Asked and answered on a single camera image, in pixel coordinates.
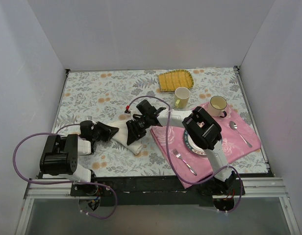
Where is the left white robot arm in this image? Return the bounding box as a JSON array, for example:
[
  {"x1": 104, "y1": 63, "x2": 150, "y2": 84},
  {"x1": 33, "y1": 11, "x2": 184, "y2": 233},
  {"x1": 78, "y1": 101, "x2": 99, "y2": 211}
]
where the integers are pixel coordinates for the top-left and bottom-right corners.
[{"x1": 39, "y1": 120, "x2": 119, "y2": 196}]

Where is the white plate blue rim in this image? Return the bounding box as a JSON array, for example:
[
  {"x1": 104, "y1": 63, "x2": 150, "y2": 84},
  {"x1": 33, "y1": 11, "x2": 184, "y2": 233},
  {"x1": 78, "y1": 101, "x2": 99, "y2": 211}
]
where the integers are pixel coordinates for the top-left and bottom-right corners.
[{"x1": 183, "y1": 130, "x2": 207, "y2": 159}]

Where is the yellow-green mug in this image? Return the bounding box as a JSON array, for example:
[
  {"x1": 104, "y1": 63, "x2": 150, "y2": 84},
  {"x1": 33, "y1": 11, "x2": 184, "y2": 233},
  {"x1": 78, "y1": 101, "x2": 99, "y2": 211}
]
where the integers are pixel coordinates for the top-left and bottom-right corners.
[{"x1": 175, "y1": 87, "x2": 190, "y2": 109}]

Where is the white cloth napkin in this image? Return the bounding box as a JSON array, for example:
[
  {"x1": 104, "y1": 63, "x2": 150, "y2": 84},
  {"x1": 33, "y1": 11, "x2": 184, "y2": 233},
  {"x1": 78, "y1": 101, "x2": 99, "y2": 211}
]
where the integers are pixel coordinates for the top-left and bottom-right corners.
[{"x1": 107, "y1": 120, "x2": 143, "y2": 155}]

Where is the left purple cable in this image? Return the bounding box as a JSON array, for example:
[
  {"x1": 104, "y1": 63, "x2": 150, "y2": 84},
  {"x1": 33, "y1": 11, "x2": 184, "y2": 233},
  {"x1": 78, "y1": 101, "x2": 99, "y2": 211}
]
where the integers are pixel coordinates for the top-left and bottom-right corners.
[{"x1": 13, "y1": 123, "x2": 119, "y2": 219}]

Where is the silver spoon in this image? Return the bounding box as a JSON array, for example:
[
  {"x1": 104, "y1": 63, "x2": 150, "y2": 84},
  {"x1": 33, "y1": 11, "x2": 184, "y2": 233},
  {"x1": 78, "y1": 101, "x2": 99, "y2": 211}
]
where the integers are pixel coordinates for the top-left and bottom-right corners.
[{"x1": 229, "y1": 121, "x2": 252, "y2": 148}]

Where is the yellow woven bamboo tray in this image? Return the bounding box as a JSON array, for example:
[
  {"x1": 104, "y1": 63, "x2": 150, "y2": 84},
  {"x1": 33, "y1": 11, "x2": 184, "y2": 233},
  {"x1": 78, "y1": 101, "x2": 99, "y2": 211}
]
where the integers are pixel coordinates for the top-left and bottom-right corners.
[{"x1": 158, "y1": 70, "x2": 194, "y2": 92}]

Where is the purple cable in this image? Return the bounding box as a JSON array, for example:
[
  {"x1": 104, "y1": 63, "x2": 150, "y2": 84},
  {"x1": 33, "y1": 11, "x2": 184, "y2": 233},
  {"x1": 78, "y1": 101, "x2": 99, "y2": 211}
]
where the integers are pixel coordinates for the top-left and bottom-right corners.
[
  {"x1": 130, "y1": 95, "x2": 242, "y2": 214},
  {"x1": 13, "y1": 123, "x2": 119, "y2": 219}
]

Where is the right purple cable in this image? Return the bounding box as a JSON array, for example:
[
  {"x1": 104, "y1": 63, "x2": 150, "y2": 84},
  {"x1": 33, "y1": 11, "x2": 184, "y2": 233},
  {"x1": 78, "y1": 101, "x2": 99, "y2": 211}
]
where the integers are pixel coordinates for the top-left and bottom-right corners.
[{"x1": 130, "y1": 95, "x2": 242, "y2": 214}]

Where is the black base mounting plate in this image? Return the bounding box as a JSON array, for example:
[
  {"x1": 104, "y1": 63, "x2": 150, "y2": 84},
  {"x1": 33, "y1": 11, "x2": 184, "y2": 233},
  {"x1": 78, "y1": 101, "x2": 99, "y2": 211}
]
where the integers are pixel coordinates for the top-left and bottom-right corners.
[{"x1": 70, "y1": 175, "x2": 245, "y2": 208}]

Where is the pink rose placemat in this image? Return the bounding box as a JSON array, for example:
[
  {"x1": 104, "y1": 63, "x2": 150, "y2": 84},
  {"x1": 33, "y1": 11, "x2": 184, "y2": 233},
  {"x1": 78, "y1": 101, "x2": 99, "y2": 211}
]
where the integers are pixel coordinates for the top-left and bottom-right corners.
[{"x1": 150, "y1": 102, "x2": 261, "y2": 189}]

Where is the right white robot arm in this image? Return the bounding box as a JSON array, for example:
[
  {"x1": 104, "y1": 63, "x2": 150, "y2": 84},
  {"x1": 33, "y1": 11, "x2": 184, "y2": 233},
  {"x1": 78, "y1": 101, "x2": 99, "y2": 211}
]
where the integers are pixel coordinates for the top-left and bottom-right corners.
[{"x1": 126, "y1": 96, "x2": 238, "y2": 195}]

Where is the cream enamel mug dark rim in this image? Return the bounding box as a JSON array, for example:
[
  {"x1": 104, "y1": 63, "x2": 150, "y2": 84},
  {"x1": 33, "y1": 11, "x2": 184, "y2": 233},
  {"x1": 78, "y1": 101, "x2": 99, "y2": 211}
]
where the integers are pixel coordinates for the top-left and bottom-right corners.
[{"x1": 207, "y1": 96, "x2": 227, "y2": 118}]

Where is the silver fork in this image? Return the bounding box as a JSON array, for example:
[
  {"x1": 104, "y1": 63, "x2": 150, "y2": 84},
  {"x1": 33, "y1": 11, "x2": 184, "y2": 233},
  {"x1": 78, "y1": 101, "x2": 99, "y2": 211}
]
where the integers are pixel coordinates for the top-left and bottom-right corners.
[{"x1": 173, "y1": 149, "x2": 197, "y2": 176}]

